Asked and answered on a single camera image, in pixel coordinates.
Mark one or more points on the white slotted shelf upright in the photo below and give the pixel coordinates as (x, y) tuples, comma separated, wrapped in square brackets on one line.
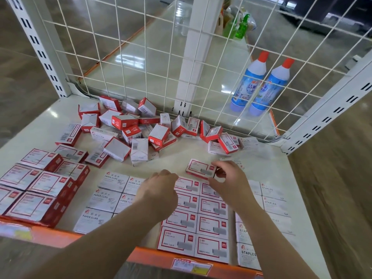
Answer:
[(334, 104), (197, 49), (35, 40)]

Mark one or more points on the blue bottle with red cap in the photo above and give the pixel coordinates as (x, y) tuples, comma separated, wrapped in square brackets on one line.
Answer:
[(250, 81), (271, 90)]

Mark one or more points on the stack of large red packs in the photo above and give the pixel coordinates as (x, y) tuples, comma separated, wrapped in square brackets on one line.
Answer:
[(37, 188)]

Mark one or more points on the orange shelf front rail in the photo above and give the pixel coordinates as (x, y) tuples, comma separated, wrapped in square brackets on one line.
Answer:
[(145, 255)]

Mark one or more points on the green spray bottle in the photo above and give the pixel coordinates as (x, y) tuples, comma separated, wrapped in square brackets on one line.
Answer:
[(242, 27)]

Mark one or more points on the person's right hand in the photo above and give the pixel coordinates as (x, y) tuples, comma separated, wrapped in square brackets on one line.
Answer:
[(235, 183)]

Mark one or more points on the rows of white paper-clip packets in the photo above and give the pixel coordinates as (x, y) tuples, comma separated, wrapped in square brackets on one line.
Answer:
[(104, 197)]

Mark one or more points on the grid of red framed cartons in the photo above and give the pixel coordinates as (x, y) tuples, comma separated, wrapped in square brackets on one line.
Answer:
[(203, 226)]

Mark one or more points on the person's right thumb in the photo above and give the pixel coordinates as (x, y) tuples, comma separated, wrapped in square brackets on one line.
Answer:
[(215, 182)]

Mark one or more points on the pale green bottle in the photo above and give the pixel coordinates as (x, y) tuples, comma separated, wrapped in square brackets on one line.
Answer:
[(229, 28)]

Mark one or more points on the person's left fingers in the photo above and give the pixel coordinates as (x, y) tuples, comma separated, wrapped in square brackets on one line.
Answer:
[(170, 177)]

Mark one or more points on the blurred yellow price label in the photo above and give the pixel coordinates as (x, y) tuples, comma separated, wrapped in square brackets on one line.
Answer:
[(16, 231)]

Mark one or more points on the person's left forearm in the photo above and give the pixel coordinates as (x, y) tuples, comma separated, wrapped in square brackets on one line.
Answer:
[(96, 249)]

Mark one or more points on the white and yellow price label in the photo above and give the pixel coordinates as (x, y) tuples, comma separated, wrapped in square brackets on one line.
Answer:
[(190, 266)]

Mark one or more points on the red bordered staple box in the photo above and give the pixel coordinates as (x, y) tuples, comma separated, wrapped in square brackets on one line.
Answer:
[(199, 169)]

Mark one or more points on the person's left hand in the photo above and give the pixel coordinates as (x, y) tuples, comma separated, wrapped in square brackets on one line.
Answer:
[(157, 191)]

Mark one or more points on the jumbled pile of red-white cartons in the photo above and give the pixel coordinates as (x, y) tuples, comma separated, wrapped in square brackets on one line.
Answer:
[(139, 133)]

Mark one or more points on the person's right forearm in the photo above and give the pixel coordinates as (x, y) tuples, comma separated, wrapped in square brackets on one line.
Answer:
[(270, 244)]

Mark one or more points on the rows of plain white packets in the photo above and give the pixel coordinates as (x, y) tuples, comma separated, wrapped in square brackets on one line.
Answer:
[(273, 206)]

